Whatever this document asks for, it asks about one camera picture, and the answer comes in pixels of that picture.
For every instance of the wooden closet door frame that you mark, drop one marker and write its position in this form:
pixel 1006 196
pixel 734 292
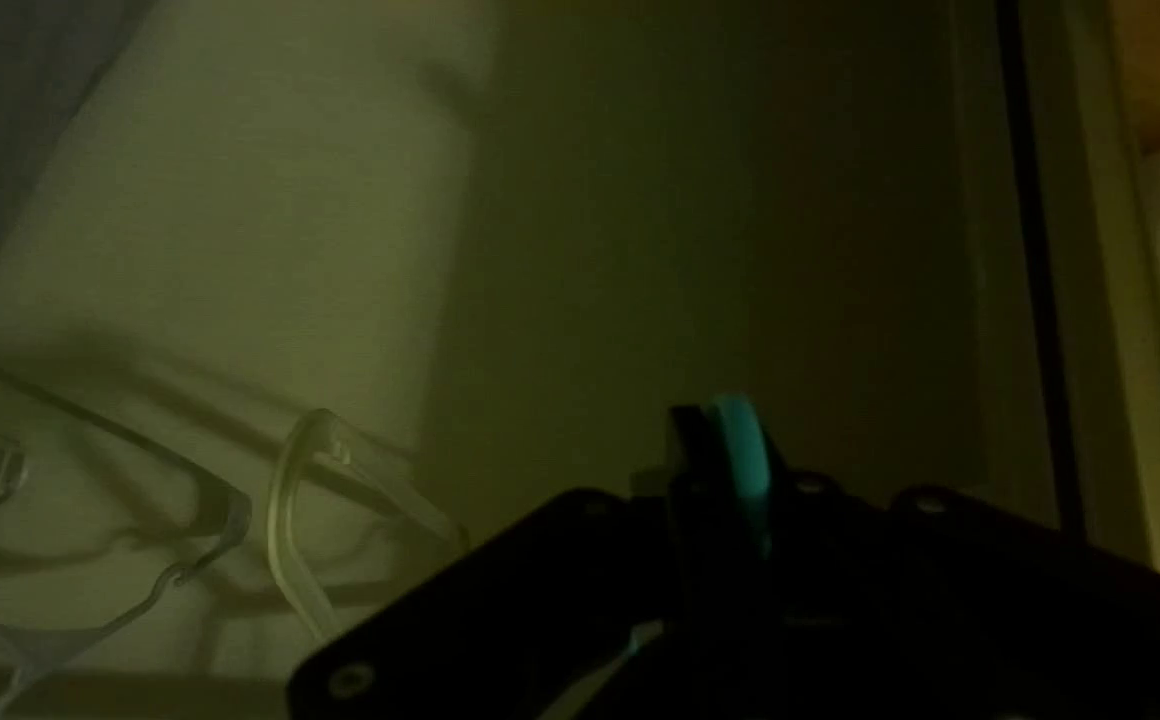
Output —
pixel 1101 266

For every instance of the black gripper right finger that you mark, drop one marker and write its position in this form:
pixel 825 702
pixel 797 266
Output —
pixel 792 503

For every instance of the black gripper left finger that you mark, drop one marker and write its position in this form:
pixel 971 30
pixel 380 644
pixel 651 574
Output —
pixel 691 466

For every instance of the blue plastic coat hanger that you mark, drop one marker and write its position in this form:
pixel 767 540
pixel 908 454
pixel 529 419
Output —
pixel 746 466

